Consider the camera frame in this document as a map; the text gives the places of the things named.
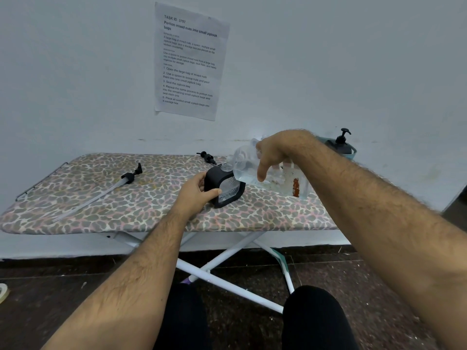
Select white ironing board legs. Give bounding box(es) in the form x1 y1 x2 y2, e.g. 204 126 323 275
105 231 296 314

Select metal wire iron rest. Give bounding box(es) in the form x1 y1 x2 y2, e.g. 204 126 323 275
15 162 69 201

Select person's right leg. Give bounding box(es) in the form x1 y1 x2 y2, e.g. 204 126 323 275
282 286 360 350

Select teal plastic basket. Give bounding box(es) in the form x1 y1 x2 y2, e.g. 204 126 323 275
315 136 358 161

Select black pump with long tube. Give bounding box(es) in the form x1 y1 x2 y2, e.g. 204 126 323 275
51 163 143 224

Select printed paper sheet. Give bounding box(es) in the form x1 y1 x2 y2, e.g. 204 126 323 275
154 1 231 122

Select person's left leg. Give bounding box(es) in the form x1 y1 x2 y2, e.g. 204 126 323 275
153 282 212 350

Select transparent bottle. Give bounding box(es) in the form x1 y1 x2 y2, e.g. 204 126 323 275
227 138 311 200

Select black square dispenser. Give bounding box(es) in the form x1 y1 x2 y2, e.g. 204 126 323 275
203 164 246 210
324 139 355 156

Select person's left forearm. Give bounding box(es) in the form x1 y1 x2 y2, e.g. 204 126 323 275
40 208 191 350

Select person's left hand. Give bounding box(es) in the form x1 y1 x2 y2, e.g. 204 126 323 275
170 172 222 222

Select person's right forearm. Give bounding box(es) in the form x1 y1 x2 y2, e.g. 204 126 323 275
297 130 467 350

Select leopard print ironing board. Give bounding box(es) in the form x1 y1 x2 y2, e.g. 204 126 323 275
0 153 387 236

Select person's leg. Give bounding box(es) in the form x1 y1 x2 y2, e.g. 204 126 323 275
153 282 212 350
282 286 360 350

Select person's right hand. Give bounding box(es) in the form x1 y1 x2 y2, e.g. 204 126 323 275
255 129 315 183

